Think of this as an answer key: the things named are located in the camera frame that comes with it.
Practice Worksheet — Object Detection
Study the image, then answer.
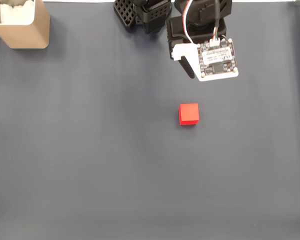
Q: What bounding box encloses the red cube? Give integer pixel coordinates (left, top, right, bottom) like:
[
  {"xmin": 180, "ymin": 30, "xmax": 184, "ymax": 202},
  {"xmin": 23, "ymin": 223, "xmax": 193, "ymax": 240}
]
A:
[{"xmin": 177, "ymin": 103, "xmax": 200, "ymax": 126}]

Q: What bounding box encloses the beige box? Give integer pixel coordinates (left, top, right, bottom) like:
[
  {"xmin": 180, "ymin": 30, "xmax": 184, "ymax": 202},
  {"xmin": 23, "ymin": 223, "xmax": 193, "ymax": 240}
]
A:
[{"xmin": 0, "ymin": 0, "xmax": 51, "ymax": 50}]

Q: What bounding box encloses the dark grey mat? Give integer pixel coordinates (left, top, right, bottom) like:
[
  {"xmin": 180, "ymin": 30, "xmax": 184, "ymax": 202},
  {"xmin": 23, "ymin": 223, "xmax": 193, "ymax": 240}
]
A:
[{"xmin": 0, "ymin": 1, "xmax": 300, "ymax": 240}]

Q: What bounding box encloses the white padding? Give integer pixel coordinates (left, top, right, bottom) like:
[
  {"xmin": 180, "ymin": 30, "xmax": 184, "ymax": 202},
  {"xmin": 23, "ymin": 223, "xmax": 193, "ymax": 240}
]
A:
[{"xmin": 0, "ymin": 0, "xmax": 35, "ymax": 25}]

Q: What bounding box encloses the red white servo wire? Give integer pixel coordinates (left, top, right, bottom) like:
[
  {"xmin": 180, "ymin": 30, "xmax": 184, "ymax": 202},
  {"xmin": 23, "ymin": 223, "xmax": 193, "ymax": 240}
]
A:
[{"xmin": 181, "ymin": 0, "xmax": 201, "ymax": 46}]

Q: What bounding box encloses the black camera cable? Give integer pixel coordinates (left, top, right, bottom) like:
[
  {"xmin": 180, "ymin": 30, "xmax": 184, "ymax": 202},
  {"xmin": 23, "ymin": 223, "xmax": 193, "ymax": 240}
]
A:
[{"xmin": 209, "ymin": 0, "xmax": 222, "ymax": 47}]

